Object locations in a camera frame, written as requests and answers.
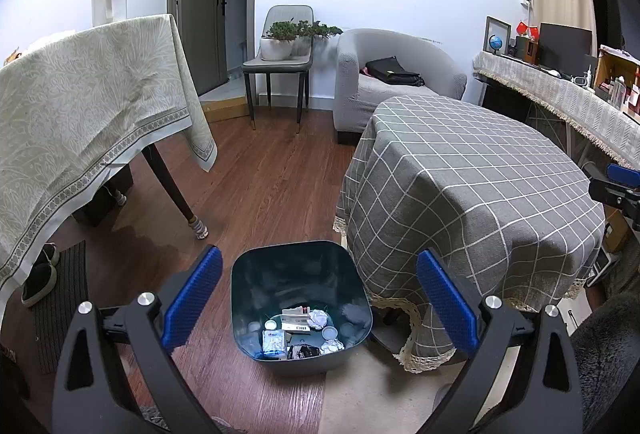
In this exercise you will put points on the small white bottle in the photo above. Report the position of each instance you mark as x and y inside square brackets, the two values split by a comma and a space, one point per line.
[589, 80]

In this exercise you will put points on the small red flags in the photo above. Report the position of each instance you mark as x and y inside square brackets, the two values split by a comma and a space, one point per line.
[526, 29]

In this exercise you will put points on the person's right leg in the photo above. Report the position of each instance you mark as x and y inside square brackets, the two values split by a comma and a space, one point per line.
[610, 354]

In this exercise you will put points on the black bag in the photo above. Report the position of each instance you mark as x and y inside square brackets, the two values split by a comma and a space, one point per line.
[392, 71]

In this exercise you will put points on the dark slip-on shoe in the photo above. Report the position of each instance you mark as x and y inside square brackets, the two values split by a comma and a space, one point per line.
[51, 255]
[39, 284]

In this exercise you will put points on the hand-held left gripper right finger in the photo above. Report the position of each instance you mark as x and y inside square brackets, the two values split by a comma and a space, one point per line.
[447, 299]

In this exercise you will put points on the fringed beige desk cover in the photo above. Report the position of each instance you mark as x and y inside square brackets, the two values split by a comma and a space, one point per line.
[560, 99]

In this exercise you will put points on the grey dining chair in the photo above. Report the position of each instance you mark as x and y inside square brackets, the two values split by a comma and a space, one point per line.
[275, 63]

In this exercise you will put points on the white kettle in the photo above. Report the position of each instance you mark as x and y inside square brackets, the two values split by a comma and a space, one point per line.
[110, 4]

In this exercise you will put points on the open cardboard box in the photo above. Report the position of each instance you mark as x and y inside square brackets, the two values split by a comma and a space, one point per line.
[607, 64]

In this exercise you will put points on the clear plastic lid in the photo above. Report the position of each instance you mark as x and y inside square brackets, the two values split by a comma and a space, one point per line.
[329, 333]
[270, 325]

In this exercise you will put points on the beige patterned tablecloth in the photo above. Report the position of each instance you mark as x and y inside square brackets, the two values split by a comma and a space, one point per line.
[85, 104]

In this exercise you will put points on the dark wooden table leg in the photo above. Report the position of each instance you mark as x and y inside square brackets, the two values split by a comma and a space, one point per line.
[120, 196]
[170, 184]

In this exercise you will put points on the black monitor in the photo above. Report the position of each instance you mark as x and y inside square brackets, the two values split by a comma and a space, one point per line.
[565, 44]

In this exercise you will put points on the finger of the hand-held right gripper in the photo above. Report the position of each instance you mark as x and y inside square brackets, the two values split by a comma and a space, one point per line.
[622, 175]
[607, 194]

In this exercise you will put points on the blue tissue packet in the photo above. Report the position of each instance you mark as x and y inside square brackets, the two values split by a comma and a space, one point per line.
[274, 344]

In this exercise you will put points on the picture frame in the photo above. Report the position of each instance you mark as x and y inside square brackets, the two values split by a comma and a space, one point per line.
[505, 26]

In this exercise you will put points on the pink cloth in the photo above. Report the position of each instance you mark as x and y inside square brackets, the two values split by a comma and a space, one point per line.
[364, 71]

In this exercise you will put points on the small blue globe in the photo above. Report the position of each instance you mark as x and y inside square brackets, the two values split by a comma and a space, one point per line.
[496, 43]

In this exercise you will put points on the grey checked tablecloth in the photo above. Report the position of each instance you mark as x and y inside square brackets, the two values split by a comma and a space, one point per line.
[475, 194]

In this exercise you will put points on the dark blue waste bin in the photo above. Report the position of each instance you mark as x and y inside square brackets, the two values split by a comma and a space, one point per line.
[300, 274]

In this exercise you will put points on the dark storage box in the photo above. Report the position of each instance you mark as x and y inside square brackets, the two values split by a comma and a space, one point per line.
[105, 209]

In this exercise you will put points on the grey armchair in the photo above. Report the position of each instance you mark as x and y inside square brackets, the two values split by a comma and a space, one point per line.
[400, 44]

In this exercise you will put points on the flat cardboard box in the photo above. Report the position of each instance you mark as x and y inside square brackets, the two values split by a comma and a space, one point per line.
[225, 110]

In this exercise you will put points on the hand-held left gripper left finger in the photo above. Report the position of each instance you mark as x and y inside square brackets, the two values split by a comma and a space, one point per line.
[192, 299]

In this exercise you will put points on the dark ribbed floor mat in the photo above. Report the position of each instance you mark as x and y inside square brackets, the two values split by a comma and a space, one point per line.
[65, 314]

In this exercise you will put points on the potted plant white pot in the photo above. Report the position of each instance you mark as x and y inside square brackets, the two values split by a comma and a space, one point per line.
[320, 30]
[276, 49]

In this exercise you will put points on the grey door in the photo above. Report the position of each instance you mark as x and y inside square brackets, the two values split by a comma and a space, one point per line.
[200, 14]

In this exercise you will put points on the wooden speaker box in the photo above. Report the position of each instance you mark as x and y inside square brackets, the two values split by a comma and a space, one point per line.
[526, 50]

